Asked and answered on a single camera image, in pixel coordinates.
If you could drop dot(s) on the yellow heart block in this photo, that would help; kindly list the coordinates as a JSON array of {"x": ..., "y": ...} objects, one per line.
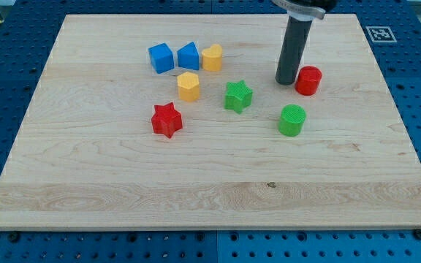
[{"x": 212, "y": 58}]

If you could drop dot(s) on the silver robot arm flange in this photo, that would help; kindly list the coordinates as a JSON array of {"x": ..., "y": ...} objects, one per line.
[{"x": 306, "y": 10}]

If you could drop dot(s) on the blue triangle block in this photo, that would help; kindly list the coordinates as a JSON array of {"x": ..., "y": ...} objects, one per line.
[{"x": 188, "y": 57}]

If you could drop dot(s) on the red cylinder block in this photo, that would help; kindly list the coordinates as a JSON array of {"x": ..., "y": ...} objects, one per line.
[{"x": 308, "y": 80}]

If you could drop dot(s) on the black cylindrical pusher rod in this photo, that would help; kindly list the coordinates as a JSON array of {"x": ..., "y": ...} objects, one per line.
[{"x": 292, "y": 49}]

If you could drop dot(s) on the yellow hexagon block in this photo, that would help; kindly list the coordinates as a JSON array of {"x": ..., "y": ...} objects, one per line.
[{"x": 188, "y": 86}]

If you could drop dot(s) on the green star block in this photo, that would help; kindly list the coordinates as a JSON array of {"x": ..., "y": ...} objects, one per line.
[{"x": 238, "y": 96}]

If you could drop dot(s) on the red star block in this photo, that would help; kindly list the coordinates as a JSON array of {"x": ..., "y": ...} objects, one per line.
[{"x": 166, "y": 120}]

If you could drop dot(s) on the blue cube block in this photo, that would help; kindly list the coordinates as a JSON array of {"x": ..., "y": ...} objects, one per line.
[{"x": 161, "y": 57}]

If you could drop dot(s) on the light wooden board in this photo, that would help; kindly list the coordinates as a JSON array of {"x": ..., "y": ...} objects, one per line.
[{"x": 86, "y": 158}]

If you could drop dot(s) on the green cylinder block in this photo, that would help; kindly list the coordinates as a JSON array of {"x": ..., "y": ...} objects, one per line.
[{"x": 291, "y": 120}]

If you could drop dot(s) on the white fiducial marker tag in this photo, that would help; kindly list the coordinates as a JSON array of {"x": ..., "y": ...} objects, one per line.
[{"x": 381, "y": 34}]

